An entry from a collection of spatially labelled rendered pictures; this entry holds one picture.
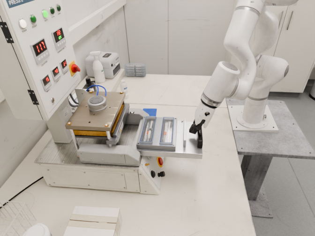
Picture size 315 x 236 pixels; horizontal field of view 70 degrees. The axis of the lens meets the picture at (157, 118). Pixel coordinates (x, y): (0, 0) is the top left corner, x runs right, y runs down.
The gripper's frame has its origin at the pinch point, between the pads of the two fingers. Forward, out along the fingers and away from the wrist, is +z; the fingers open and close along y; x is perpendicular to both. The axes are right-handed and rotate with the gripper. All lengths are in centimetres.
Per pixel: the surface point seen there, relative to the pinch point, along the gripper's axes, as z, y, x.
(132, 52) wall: 81, 245, 56
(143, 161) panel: 16.7, -11.7, 16.4
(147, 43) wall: 59, 244, 39
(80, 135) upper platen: 14.6, -9.9, 45.2
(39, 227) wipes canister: 28, -43, 45
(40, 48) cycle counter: -17, -8, 64
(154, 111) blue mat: 33, 50, 14
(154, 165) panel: 23.3, -5.9, 9.8
